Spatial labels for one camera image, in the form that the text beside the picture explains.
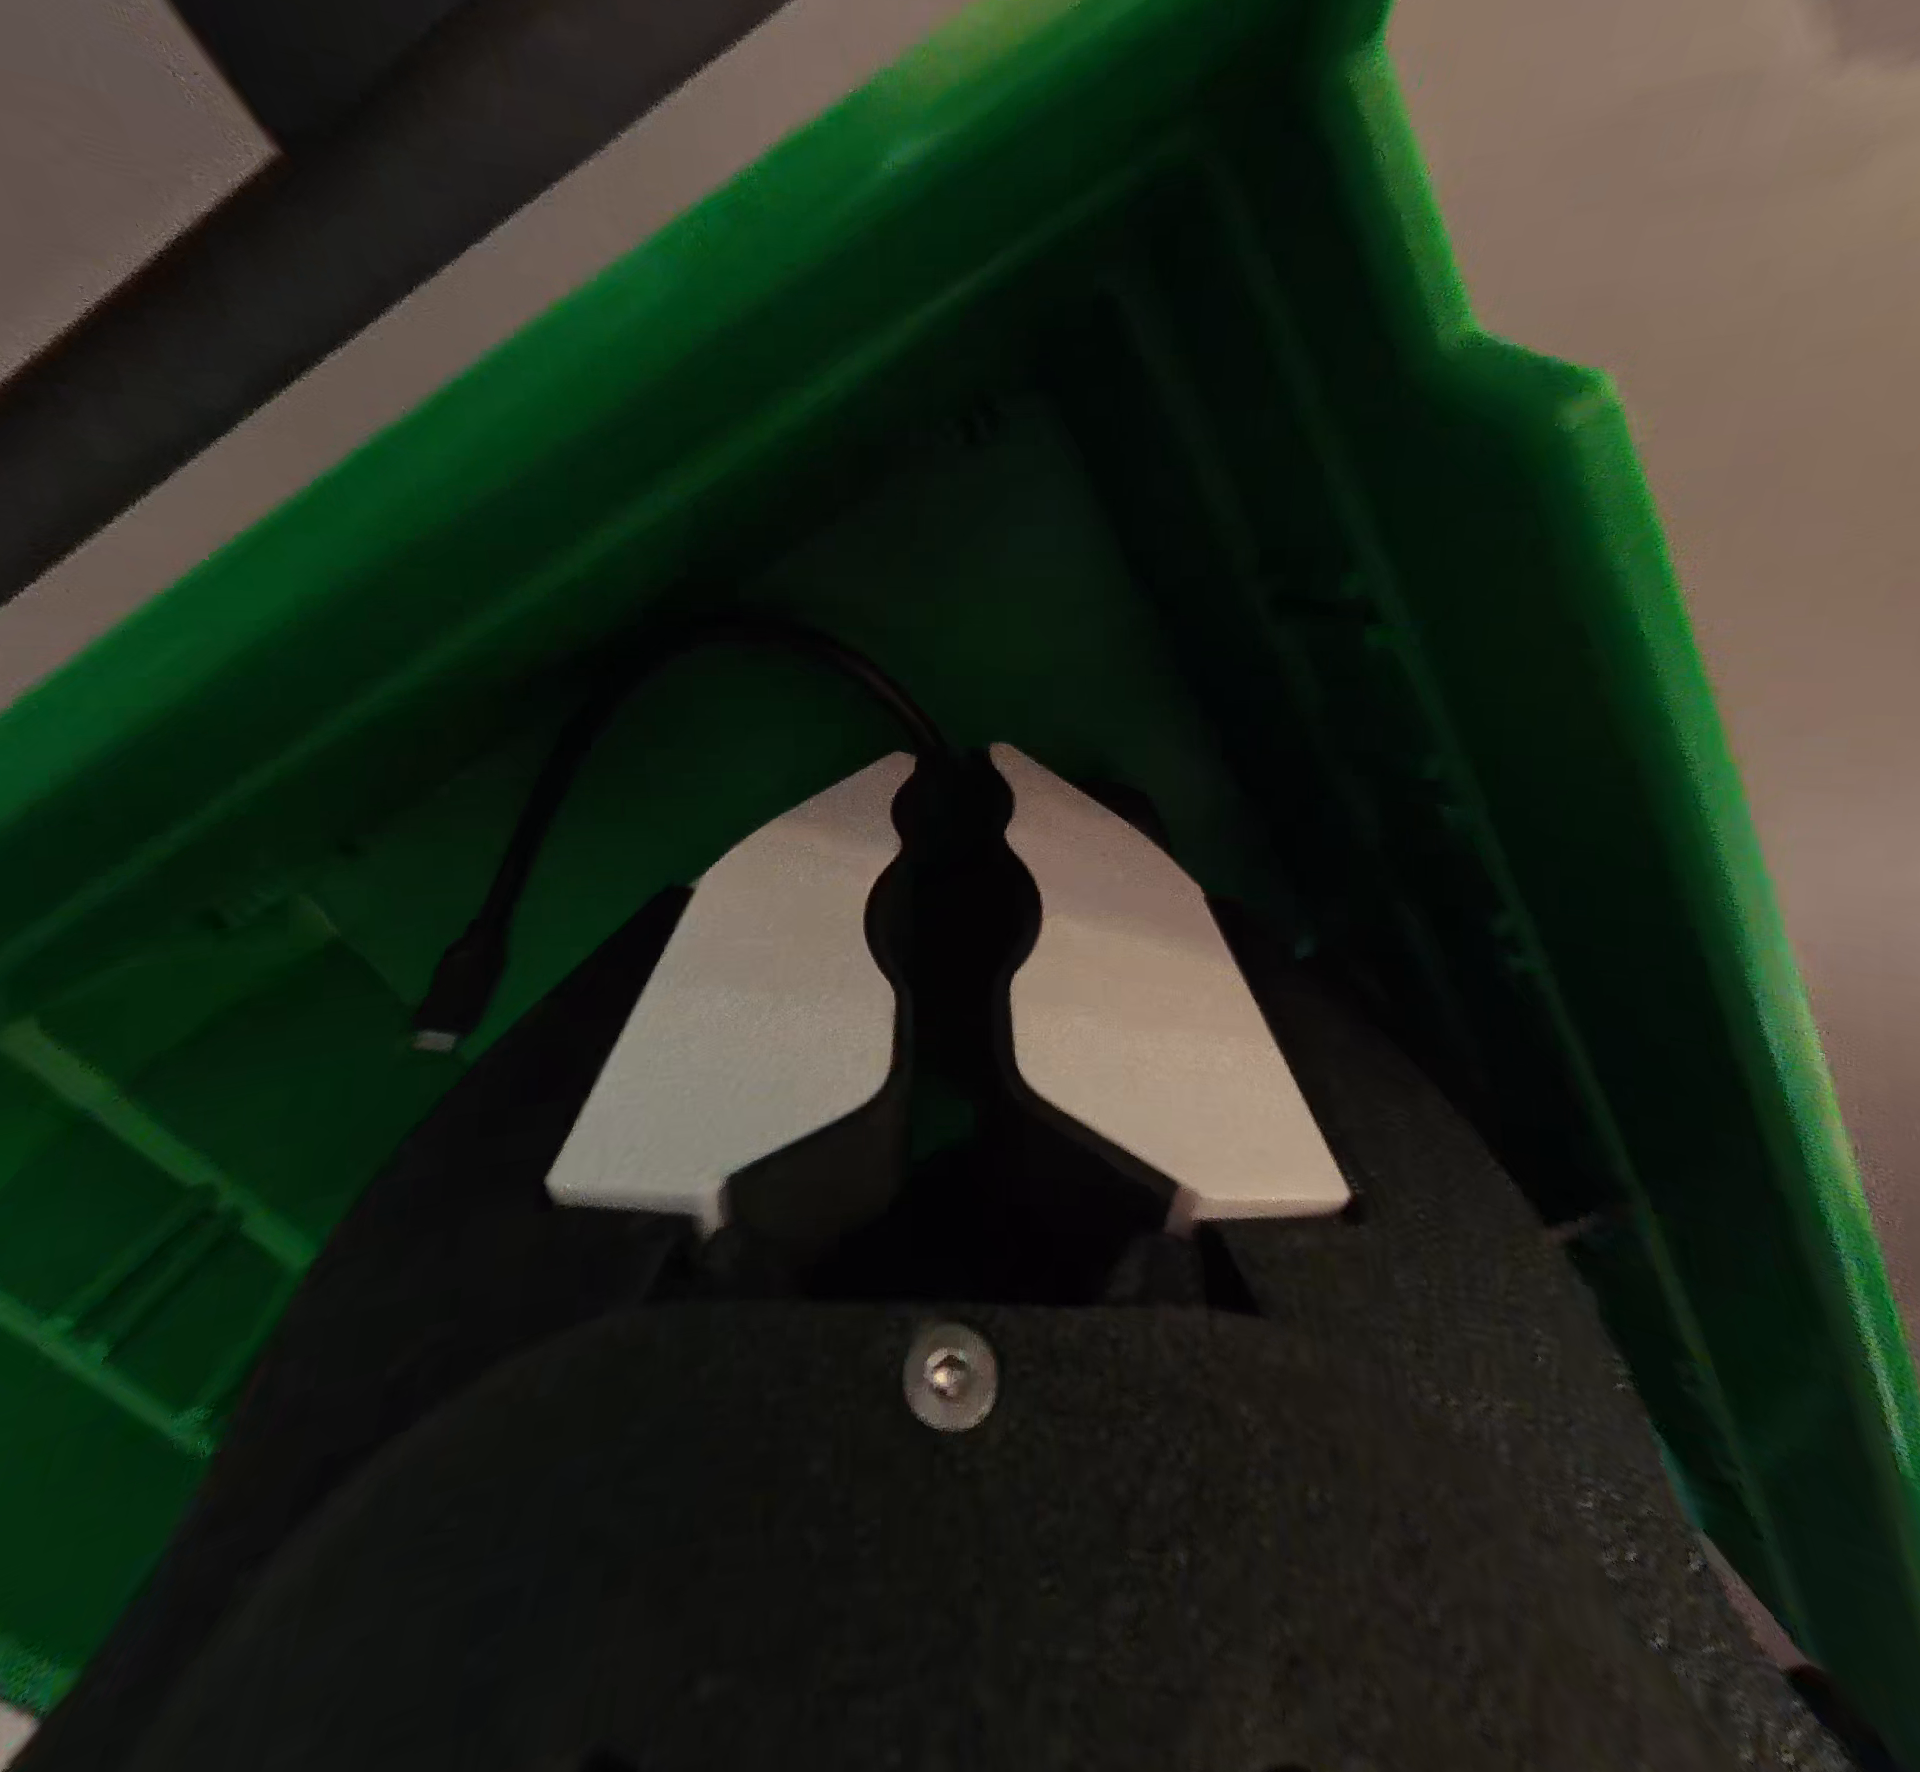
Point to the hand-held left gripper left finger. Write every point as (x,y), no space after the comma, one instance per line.
(751,1054)

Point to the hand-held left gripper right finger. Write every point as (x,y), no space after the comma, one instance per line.
(1171,1054)

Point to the black square hub lead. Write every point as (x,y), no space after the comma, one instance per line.
(600,754)

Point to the green plastic bin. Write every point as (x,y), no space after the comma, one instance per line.
(1501,754)

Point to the black mat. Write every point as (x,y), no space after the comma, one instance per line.
(452,64)

